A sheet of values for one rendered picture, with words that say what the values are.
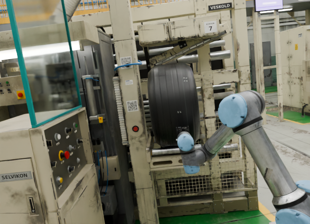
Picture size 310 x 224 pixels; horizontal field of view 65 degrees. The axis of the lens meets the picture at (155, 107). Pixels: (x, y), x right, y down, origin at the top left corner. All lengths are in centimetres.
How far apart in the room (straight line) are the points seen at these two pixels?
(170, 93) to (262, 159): 70
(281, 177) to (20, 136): 100
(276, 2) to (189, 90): 454
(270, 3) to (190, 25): 394
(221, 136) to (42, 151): 78
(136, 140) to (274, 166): 100
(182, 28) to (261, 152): 121
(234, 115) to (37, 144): 78
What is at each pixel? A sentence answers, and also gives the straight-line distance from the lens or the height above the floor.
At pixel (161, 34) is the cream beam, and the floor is 169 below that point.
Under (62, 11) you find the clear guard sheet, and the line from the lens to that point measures 160.
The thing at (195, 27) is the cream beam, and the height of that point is 171.
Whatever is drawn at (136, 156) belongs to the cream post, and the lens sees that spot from 173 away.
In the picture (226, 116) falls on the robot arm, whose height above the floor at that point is 124.
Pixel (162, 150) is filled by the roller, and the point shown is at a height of 91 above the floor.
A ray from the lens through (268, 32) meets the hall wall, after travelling 1291.
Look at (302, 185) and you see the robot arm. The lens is 110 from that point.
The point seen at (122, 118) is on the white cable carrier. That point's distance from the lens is 168.
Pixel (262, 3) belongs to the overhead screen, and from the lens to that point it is 566.
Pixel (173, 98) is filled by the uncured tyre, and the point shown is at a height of 126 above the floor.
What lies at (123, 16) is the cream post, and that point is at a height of 180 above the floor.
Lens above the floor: 144
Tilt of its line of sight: 9 degrees down
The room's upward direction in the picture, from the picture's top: 7 degrees counter-clockwise
